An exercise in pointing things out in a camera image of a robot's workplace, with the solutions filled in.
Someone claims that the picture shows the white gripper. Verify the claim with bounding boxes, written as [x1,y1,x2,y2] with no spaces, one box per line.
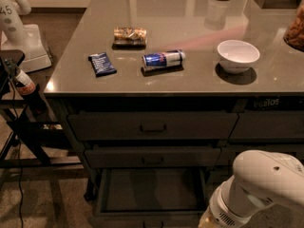
[198,205,236,228]

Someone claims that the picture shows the dark drawer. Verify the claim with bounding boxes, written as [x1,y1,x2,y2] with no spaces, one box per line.
[208,167,233,183]
[230,111,304,143]
[85,146,220,168]
[217,144,304,165]
[93,167,207,228]
[67,111,238,141]

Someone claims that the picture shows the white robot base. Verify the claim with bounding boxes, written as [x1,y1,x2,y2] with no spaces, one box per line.
[0,0,52,72]

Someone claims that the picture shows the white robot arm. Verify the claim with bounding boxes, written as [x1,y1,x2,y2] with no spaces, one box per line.
[198,150,304,228]

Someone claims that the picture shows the dark drawer cabinet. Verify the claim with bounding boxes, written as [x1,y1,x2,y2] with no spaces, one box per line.
[43,0,304,228]

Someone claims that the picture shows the white bowl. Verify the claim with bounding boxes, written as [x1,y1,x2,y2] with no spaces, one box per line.
[217,40,260,74]

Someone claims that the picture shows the blue silver energy drink can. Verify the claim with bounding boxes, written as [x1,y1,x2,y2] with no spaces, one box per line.
[142,49,185,71]

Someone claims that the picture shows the blue snack packet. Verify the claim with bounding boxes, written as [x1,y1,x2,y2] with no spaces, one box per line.
[88,52,117,77]

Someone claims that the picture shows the jar of nuts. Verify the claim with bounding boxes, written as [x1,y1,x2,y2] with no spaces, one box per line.
[284,0,304,51]

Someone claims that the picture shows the golden snack packet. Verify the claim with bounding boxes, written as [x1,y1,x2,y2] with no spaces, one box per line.
[113,27,147,46]

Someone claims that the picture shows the black side table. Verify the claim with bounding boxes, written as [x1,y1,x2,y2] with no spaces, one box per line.
[0,49,84,188]

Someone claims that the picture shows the cola bottle red label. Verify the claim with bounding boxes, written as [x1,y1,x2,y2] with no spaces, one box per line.
[4,58,47,116]

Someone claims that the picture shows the black cable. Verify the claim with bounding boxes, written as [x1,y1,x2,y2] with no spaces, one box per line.
[8,76,24,228]

